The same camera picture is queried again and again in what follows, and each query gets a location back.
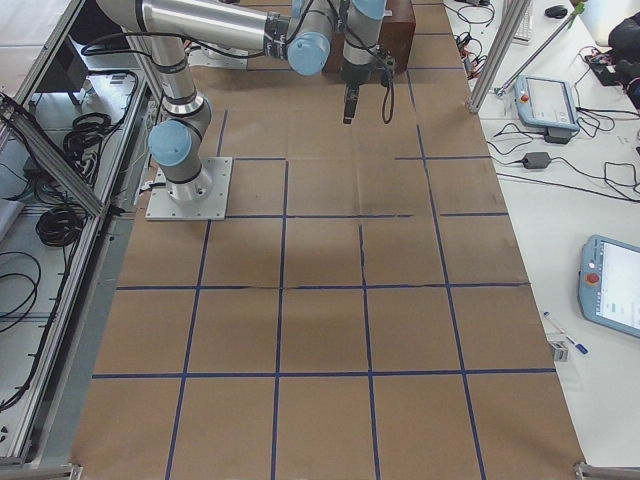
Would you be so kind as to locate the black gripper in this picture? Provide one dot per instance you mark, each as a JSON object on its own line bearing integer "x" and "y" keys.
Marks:
{"x": 355, "y": 74}

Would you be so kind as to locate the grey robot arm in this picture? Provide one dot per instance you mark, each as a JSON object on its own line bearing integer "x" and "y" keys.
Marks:
{"x": 302, "y": 39}

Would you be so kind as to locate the dark wooden drawer cabinet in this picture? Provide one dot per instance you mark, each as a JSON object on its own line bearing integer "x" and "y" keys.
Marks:
{"x": 396, "y": 36}

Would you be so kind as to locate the teach pendant with screen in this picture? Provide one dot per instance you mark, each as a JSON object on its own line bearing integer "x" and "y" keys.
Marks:
{"x": 544, "y": 102}

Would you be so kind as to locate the black power adapter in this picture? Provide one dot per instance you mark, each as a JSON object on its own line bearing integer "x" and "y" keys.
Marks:
{"x": 536, "y": 160}

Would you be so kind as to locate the black computer mouse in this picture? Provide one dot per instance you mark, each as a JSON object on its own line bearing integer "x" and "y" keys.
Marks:
{"x": 556, "y": 12}

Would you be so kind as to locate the small grey metal clip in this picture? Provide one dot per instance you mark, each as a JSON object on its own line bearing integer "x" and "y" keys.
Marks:
{"x": 559, "y": 350}

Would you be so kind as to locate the blue and white pen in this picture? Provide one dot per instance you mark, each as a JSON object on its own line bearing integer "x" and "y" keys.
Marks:
{"x": 560, "y": 333}

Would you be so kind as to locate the aluminium frame post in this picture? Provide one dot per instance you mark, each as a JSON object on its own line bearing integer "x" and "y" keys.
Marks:
{"x": 498, "y": 50}

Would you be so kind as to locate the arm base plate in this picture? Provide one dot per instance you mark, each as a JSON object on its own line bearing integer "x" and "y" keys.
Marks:
{"x": 205, "y": 198}

